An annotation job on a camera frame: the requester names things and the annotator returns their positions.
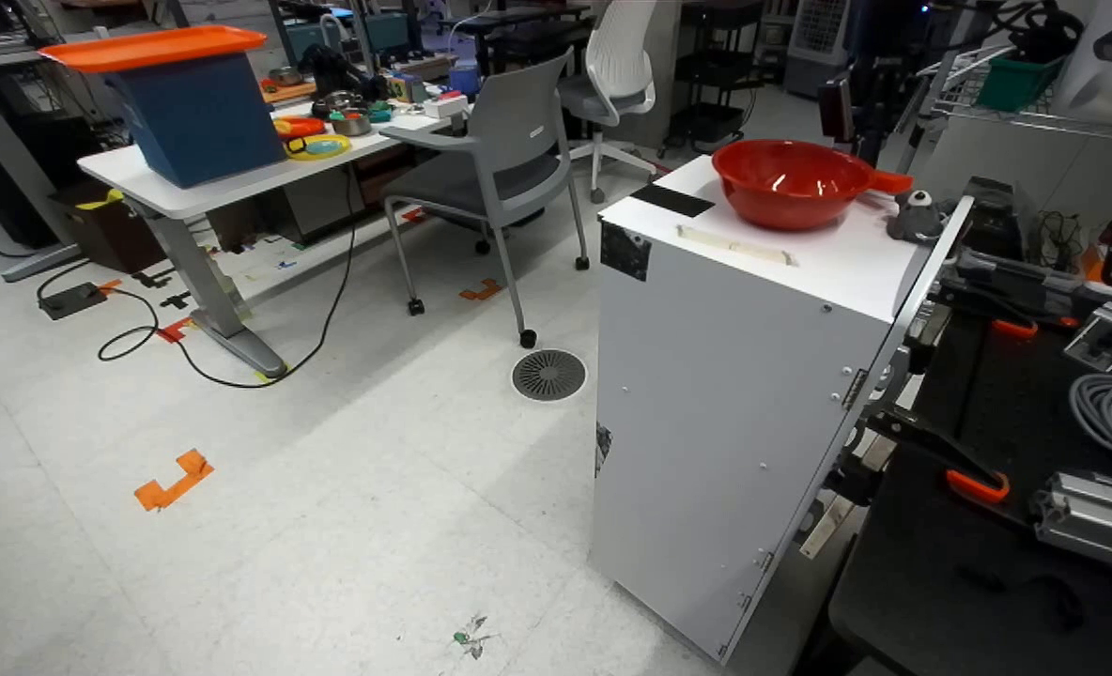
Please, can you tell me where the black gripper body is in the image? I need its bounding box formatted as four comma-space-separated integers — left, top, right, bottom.
820, 55, 921, 138

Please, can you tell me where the red plastic bowl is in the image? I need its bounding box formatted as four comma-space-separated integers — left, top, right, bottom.
709, 138, 870, 233

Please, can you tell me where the white toy cabinet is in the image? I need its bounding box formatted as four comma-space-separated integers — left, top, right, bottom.
588, 158, 974, 661

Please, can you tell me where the grey plush toy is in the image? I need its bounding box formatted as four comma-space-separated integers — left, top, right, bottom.
886, 187, 945, 248

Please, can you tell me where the black orange clamp rear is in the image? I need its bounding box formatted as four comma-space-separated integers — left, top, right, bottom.
942, 286, 1079, 341

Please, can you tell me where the white swivel chair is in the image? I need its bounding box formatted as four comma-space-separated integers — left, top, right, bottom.
560, 0, 656, 202

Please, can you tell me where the grey office chair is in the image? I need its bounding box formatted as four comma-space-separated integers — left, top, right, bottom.
383, 48, 588, 351

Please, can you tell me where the round floor drain cover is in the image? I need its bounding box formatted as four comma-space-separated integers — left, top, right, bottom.
509, 351, 584, 403

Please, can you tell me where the blue storage bin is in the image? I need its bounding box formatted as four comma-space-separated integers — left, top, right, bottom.
40, 23, 285, 187

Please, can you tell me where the white desk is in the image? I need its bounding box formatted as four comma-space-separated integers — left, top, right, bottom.
75, 104, 459, 378

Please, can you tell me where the aluminium extrusion rail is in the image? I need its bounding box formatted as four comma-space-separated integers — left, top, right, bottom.
1033, 472, 1112, 566

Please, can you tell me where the black floor cable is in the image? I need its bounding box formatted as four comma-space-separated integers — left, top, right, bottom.
32, 184, 360, 396

